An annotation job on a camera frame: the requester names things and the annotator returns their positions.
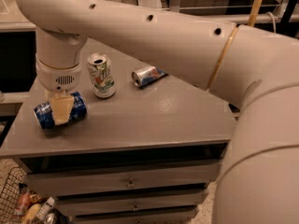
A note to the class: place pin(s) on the middle grey drawer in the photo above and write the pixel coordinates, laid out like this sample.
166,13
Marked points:
132,203

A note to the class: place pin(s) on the metal railing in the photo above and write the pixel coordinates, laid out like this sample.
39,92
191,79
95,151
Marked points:
249,16

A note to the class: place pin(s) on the silver blue Red Bull can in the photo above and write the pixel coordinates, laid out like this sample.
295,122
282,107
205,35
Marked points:
144,76

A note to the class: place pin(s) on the wooden easel frame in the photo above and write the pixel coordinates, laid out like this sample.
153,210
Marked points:
254,12

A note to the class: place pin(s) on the grey drawer cabinet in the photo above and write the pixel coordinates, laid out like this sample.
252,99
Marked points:
168,121

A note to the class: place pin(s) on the yellow item in basket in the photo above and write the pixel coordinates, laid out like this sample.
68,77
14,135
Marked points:
30,214

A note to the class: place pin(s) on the white green soda can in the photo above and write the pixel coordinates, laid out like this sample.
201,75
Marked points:
100,70

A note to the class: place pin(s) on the grey drawer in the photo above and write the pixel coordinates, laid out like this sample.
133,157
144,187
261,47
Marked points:
183,213
131,177
132,203

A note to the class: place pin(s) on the silver can in basket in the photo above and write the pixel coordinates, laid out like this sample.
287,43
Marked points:
50,219

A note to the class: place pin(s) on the blue Pepsi can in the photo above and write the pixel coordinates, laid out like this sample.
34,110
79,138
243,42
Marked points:
44,117

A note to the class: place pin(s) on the white packet in basket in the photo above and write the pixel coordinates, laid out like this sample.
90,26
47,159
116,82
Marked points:
43,211

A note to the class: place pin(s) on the top grey drawer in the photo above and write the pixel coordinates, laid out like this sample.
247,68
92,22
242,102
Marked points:
131,177

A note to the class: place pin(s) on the wire basket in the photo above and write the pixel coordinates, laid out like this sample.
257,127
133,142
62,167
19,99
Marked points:
9,196

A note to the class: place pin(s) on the orange bottle in basket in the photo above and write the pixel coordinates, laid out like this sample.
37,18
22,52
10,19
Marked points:
23,202

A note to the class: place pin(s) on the bottom grey drawer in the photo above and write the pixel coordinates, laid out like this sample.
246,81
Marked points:
183,213

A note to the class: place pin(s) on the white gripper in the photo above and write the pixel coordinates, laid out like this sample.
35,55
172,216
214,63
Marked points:
59,79

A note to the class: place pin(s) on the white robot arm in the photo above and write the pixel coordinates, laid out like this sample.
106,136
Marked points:
252,69

